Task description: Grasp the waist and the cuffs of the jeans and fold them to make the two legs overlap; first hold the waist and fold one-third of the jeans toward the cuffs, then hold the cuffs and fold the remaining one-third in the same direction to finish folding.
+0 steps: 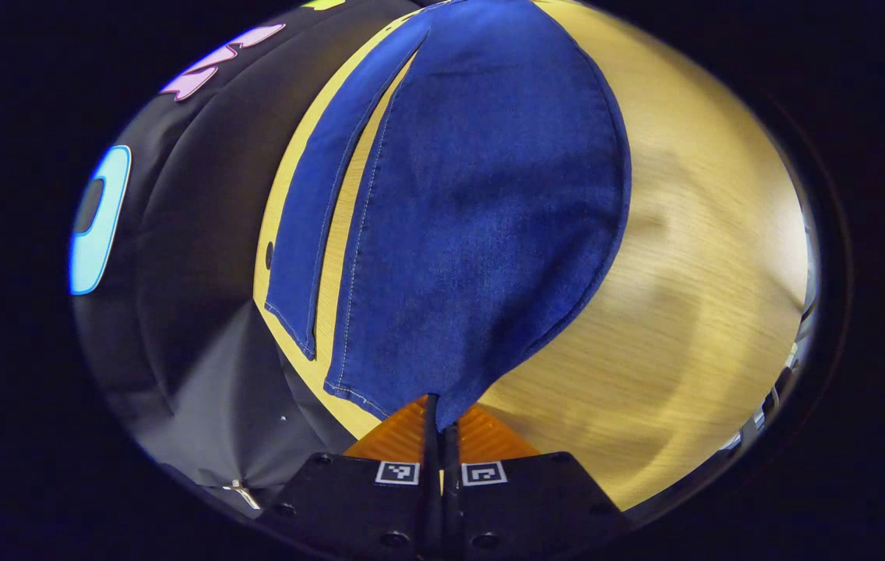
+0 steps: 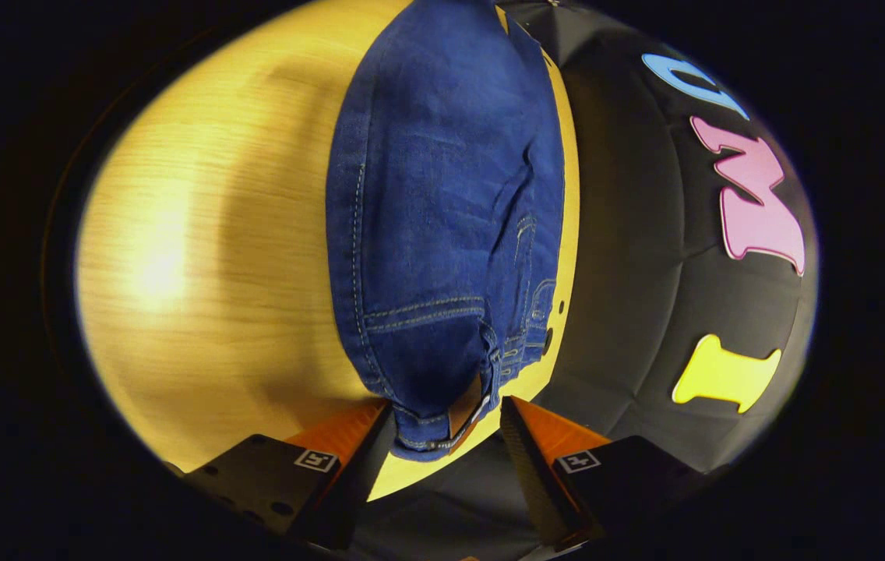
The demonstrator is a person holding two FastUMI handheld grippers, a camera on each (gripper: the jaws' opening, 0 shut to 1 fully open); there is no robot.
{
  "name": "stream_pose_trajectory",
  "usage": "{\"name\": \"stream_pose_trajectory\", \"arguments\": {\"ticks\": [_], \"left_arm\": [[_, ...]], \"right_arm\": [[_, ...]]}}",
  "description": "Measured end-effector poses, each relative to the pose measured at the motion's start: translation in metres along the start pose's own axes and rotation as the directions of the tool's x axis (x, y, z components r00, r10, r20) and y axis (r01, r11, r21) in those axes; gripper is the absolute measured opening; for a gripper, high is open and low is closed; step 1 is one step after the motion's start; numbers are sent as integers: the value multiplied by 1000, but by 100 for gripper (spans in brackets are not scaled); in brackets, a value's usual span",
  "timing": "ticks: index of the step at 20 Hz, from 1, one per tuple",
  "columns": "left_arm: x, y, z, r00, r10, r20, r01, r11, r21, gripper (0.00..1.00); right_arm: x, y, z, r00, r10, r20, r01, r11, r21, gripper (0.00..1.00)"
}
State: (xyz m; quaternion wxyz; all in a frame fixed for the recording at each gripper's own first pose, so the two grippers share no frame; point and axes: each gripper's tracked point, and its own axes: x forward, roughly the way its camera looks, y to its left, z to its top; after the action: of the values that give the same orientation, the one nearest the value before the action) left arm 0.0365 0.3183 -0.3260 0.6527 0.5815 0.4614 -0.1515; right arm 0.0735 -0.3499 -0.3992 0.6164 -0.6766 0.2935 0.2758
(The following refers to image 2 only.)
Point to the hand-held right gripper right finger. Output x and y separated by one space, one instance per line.
532 475

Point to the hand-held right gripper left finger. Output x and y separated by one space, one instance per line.
368 467

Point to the black backdrop cloth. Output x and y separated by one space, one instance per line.
645 273

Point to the blue denim jeans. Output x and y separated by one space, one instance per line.
435 195

